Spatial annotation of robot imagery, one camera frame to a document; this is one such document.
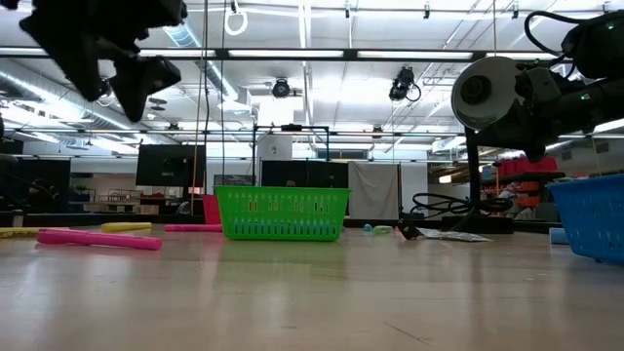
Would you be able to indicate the clear plastic packet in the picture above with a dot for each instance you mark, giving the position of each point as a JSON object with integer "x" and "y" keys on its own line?
{"x": 453, "y": 236}

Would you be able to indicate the black beam with light strips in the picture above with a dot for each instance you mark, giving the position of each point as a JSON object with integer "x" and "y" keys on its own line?
{"x": 222, "y": 53}

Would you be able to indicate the black wall screen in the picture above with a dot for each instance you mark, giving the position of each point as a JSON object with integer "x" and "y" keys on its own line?
{"x": 170, "y": 166}

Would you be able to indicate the red storage bins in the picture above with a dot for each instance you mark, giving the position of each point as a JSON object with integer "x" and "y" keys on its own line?
{"x": 512, "y": 168}

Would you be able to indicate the black partition panel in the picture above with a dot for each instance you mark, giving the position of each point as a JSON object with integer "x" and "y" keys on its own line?
{"x": 317, "y": 173}

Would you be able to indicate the thin blue marker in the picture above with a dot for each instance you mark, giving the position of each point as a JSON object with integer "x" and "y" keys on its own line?
{"x": 367, "y": 227}

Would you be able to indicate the blue plastic basket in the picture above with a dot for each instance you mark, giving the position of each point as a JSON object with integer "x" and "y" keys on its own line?
{"x": 592, "y": 219}

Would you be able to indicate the green marker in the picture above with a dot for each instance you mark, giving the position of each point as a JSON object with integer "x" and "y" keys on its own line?
{"x": 383, "y": 229}

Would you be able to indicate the green potted plant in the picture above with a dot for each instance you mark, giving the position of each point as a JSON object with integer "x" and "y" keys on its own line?
{"x": 80, "y": 189}

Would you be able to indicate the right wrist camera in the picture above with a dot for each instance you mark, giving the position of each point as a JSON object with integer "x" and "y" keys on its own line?
{"x": 541, "y": 85}

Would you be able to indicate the red plastic basket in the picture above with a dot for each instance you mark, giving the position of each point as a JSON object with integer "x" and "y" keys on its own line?
{"x": 212, "y": 209}

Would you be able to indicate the black background rig frame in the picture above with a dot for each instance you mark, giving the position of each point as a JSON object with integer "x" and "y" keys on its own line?
{"x": 291, "y": 128}

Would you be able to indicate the pink marker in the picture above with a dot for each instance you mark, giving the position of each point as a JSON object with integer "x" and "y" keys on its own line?
{"x": 97, "y": 239}
{"x": 192, "y": 227}

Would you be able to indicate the black storage shelf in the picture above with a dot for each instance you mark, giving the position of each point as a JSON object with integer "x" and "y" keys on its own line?
{"x": 551, "y": 174}

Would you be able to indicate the green plastic basket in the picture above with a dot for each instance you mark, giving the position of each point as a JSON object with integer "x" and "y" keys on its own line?
{"x": 283, "y": 213}

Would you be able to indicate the silver ventilation duct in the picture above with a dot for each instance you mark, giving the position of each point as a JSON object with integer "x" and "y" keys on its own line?
{"x": 24, "y": 95}
{"x": 219, "y": 80}

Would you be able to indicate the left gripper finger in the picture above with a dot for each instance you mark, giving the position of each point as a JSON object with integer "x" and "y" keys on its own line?
{"x": 141, "y": 83}
{"x": 68, "y": 49}

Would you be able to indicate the black desk lamp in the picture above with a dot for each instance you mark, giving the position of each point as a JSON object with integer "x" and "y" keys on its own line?
{"x": 487, "y": 92}

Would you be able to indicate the grey hanging cloth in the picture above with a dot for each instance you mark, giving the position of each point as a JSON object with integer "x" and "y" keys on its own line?
{"x": 374, "y": 190}

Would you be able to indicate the small grey cylinder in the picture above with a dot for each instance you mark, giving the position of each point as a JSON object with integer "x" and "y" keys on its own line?
{"x": 17, "y": 219}

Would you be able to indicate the white square pillar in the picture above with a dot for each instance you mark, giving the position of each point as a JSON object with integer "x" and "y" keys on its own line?
{"x": 275, "y": 146}

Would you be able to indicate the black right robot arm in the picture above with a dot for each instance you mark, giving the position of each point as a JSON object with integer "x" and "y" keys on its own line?
{"x": 599, "y": 44}

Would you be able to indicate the black ceiling spotlight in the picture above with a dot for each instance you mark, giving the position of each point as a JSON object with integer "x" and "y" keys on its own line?
{"x": 281, "y": 88}
{"x": 402, "y": 83}

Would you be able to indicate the black table frame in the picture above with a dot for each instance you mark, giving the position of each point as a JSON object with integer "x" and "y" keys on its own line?
{"x": 73, "y": 219}

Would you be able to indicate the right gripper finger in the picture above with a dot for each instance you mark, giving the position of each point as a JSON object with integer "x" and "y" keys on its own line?
{"x": 507, "y": 141}
{"x": 510, "y": 132}

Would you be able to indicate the yellow marker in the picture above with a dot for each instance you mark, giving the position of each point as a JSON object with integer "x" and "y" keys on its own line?
{"x": 17, "y": 232}
{"x": 126, "y": 226}

